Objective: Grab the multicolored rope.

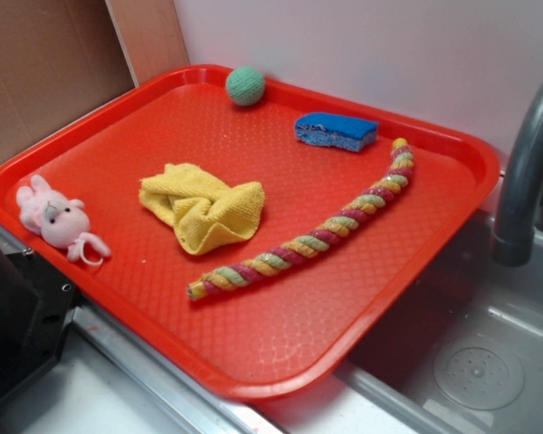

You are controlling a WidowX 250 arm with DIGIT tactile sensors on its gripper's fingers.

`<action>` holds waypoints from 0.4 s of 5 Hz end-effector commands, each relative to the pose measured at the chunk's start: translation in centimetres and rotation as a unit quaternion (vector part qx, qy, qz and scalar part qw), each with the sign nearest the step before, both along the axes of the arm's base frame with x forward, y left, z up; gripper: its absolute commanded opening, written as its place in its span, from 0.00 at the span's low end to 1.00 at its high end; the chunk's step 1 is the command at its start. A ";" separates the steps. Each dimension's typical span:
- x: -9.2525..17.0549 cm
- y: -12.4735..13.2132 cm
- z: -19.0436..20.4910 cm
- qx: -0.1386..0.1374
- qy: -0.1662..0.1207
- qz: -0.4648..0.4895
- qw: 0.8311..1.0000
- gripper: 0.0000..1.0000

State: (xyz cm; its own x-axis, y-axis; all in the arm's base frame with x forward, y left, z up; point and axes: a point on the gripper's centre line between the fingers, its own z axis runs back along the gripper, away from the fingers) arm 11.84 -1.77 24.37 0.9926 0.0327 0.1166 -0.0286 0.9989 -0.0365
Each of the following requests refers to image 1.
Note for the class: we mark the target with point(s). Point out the red plastic tray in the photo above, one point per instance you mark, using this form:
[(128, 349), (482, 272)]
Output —
[(284, 333)]

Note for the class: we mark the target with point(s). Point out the pink plush bunny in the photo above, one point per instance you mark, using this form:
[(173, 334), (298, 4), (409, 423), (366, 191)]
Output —
[(60, 222)]

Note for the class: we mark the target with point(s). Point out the brown cardboard panel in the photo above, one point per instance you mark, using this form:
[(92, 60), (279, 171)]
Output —
[(59, 60)]

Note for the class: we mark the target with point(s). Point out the blue sponge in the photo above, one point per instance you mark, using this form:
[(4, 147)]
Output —
[(333, 130)]

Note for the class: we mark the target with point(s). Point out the grey sink basin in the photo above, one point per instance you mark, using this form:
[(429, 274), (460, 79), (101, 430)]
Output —
[(461, 351)]

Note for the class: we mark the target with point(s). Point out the green knitted ball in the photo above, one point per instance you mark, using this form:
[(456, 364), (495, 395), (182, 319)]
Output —
[(245, 86)]

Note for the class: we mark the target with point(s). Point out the grey faucet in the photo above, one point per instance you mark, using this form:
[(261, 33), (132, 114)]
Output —
[(520, 207)]

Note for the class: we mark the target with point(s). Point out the yellow crumpled cloth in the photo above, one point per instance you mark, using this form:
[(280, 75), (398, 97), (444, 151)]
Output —
[(204, 212)]

